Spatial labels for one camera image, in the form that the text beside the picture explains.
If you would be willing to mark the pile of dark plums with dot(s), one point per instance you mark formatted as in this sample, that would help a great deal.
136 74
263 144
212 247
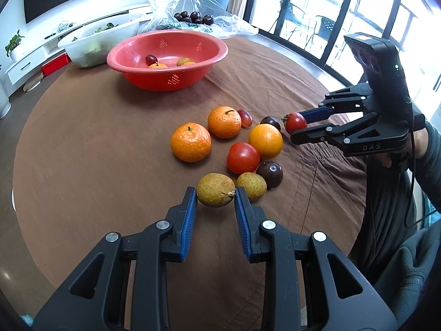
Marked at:
194 17

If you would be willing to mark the plant white ribbed pot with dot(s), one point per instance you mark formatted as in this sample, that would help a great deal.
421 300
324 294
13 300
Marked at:
4 101

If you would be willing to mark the red tomato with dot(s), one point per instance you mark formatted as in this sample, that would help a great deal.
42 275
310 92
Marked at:
242 158
294 122

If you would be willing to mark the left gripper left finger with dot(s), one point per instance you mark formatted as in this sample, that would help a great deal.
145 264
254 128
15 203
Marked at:
176 246

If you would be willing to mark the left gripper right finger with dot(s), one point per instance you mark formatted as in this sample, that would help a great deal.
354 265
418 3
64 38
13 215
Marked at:
249 218

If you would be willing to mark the green leafy vegetables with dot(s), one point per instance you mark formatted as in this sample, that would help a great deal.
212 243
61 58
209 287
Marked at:
107 27

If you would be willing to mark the clear plastic bag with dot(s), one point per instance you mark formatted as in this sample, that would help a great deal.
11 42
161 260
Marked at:
226 25

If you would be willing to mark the dark plum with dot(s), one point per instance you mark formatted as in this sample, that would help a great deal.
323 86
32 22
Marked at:
272 173
273 121

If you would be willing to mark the mandarin orange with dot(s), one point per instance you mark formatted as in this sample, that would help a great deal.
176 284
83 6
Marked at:
157 65
224 122
191 142

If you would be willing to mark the yellow lychee front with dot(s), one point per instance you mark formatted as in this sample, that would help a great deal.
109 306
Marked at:
182 61

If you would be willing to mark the red plastic basin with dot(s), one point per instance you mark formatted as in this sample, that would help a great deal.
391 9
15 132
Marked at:
128 58

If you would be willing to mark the white tv cabinet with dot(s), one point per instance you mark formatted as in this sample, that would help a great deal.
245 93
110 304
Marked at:
46 50

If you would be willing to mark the dark plum back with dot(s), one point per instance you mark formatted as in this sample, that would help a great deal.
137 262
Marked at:
273 121

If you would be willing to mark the brown round tablecloth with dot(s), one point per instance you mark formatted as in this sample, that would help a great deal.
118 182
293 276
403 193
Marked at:
95 157

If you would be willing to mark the red grape back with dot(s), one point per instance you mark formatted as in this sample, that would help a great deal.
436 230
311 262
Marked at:
246 118

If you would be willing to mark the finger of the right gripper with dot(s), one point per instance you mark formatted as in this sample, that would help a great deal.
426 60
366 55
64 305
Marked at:
314 134
317 114

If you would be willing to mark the small plant on cabinet left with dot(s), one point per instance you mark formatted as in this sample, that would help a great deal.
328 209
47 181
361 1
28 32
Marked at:
14 49

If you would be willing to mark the person right hand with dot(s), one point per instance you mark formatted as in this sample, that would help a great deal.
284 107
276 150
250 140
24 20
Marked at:
410 148

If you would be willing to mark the yellow lychee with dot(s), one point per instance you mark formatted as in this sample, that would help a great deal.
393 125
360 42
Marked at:
215 190
254 185
182 61

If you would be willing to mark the white plastic basin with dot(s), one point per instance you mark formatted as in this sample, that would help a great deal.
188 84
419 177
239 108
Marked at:
87 49

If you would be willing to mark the red box under cabinet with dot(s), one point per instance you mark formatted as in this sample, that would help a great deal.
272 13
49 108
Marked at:
55 64

